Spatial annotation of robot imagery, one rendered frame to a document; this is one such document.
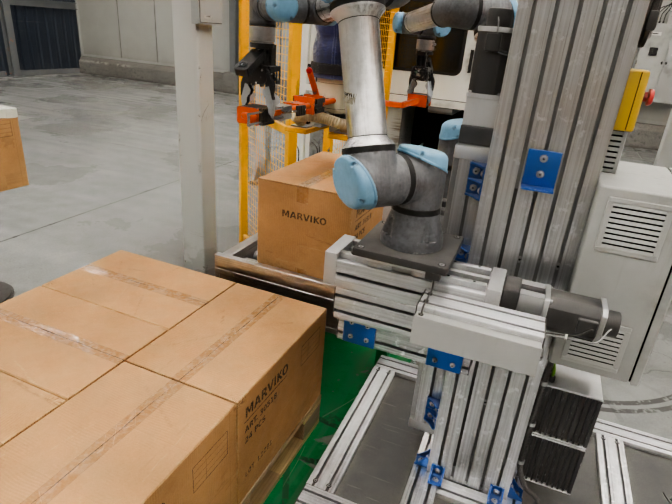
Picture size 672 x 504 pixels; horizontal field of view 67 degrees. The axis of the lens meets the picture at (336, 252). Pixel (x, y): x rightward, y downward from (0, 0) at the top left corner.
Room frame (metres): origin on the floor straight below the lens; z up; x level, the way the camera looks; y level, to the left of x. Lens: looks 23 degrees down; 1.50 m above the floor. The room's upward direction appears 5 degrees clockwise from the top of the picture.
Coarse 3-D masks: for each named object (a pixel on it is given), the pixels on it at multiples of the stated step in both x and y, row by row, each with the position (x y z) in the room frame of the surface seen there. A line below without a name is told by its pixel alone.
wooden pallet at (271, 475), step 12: (312, 408) 1.58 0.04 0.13; (312, 420) 1.59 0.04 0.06; (300, 432) 1.53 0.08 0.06; (288, 444) 1.50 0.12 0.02; (300, 444) 1.50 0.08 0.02; (276, 456) 1.32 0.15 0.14; (288, 456) 1.44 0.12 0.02; (276, 468) 1.38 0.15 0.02; (264, 480) 1.32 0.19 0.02; (276, 480) 1.33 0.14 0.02; (252, 492) 1.18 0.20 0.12; (264, 492) 1.27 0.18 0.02
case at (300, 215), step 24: (288, 168) 2.09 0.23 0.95; (312, 168) 2.12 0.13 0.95; (264, 192) 1.91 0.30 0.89; (288, 192) 1.87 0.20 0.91; (312, 192) 1.83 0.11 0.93; (336, 192) 1.80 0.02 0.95; (264, 216) 1.91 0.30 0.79; (288, 216) 1.87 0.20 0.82; (312, 216) 1.83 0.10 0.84; (336, 216) 1.80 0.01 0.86; (360, 216) 1.87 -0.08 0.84; (264, 240) 1.91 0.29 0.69; (288, 240) 1.87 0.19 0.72; (312, 240) 1.83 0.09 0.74; (336, 240) 1.79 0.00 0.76; (288, 264) 1.87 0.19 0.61; (312, 264) 1.83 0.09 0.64
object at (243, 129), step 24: (240, 0) 3.30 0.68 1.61; (240, 24) 3.30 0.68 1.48; (240, 48) 3.30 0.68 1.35; (288, 48) 2.68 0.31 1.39; (288, 72) 2.67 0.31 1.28; (240, 96) 3.30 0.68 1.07; (288, 96) 2.66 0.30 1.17; (288, 120) 2.65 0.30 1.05; (240, 144) 3.30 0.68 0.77; (264, 144) 3.02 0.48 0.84; (288, 144) 2.64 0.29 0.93; (240, 168) 3.30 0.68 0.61; (240, 192) 3.30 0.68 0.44; (240, 216) 3.30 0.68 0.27; (240, 240) 3.30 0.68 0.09
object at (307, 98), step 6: (294, 96) 1.88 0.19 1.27; (300, 96) 1.88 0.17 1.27; (306, 96) 1.95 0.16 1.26; (312, 96) 1.94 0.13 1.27; (318, 96) 1.93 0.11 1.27; (306, 102) 1.87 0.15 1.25; (312, 102) 1.86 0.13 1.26; (318, 102) 1.87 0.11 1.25; (324, 102) 1.92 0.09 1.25; (312, 108) 1.86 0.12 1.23; (318, 108) 1.87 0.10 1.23; (324, 108) 1.92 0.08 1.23; (312, 114) 1.86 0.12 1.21
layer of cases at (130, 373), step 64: (128, 256) 1.96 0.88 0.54; (0, 320) 1.40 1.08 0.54; (64, 320) 1.43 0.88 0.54; (128, 320) 1.47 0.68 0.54; (192, 320) 1.50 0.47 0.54; (256, 320) 1.53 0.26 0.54; (320, 320) 1.61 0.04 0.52; (0, 384) 1.10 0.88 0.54; (64, 384) 1.12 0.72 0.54; (128, 384) 1.14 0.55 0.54; (192, 384) 1.16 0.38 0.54; (256, 384) 1.19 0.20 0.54; (320, 384) 1.65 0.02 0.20; (0, 448) 0.88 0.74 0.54; (64, 448) 0.90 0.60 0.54; (128, 448) 0.91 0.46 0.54; (192, 448) 0.93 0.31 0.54; (256, 448) 1.20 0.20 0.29
